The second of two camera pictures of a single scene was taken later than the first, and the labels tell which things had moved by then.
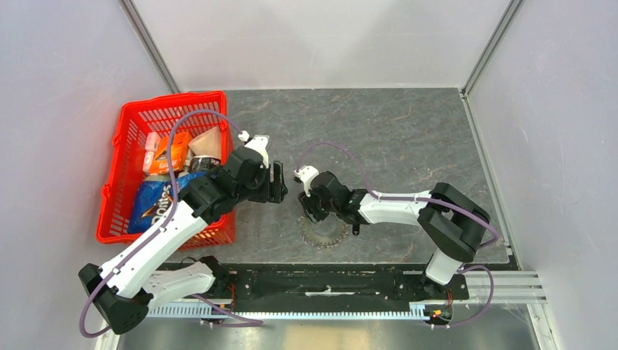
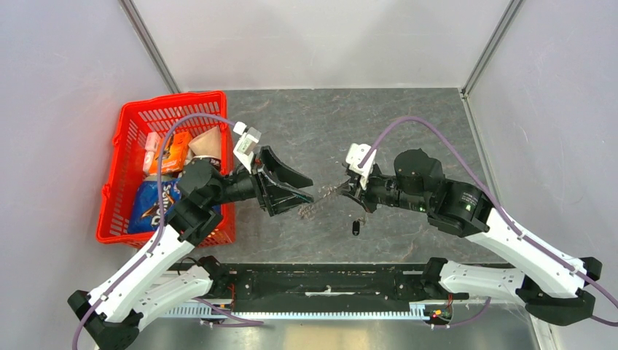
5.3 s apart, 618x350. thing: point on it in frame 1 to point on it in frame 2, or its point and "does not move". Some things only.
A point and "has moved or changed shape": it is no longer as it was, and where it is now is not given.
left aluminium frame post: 150,47 does not move
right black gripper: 307,203 to 353,187
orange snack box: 180,152 does not move
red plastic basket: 192,114 does not move
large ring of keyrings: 327,232 has moved or changed shape
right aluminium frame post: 500,30 does not move
